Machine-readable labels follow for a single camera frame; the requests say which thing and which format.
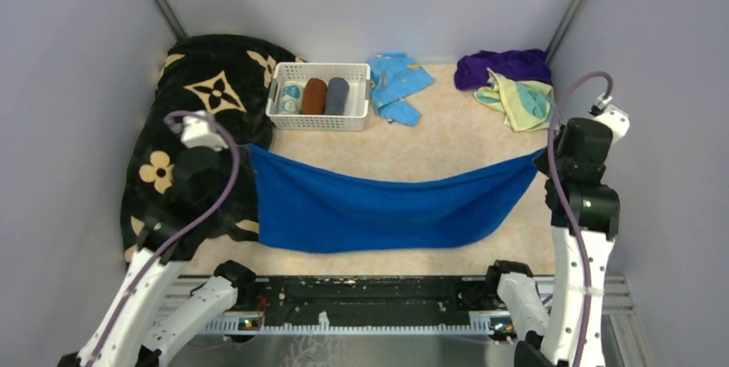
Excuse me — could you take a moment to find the royal blue towel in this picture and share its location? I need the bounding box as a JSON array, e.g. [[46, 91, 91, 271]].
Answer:
[[248, 145, 538, 254]]

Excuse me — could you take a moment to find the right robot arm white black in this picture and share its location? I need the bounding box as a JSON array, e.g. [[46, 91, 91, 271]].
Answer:
[[486, 104, 630, 366]]

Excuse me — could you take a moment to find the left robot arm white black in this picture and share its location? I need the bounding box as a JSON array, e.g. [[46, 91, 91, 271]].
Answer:
[[58, 144, 257, 366]]

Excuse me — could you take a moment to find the grey rolled towel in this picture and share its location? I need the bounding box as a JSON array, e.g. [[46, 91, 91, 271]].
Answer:
[[324, 77, 350, 116]]

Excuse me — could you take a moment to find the brown rolled towel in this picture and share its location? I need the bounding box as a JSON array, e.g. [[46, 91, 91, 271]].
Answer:
[[302, 78, 328, 115]]

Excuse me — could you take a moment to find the light blue patterned towel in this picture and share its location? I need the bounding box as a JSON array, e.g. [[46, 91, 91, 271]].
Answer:
[[367, 52, 435, 127]]

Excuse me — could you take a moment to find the white plastic basket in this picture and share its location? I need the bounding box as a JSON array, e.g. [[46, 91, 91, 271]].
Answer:
[[266, 63, 371, 132]]

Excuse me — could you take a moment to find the white blue patterned rolled towel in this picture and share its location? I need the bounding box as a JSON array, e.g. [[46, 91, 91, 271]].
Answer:
[[277, 83, 303, 115]]

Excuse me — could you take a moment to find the purple towel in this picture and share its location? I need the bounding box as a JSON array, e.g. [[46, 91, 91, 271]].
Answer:
[[454, 49, 553, 91]]

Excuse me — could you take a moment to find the yellow green towel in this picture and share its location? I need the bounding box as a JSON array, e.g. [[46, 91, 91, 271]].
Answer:
[[473, 69, 555, 132]]

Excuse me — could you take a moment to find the black floral blanket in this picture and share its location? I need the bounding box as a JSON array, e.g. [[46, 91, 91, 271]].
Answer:
[[120, 34, 297, 258]]

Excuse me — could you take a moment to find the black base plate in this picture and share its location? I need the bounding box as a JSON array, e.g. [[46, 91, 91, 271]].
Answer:
[[232, 276, 506, 327]]

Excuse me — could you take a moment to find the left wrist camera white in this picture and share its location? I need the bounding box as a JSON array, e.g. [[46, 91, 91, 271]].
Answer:
[[180, 111, 229, 151]]

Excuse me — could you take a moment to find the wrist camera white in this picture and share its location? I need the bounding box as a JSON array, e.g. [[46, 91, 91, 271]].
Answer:
[[589, 95, 630, 144], [180, 111, 229, 151]]

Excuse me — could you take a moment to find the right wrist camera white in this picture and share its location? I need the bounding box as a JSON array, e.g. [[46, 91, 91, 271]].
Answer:
[[589, 95, 630, 144]]

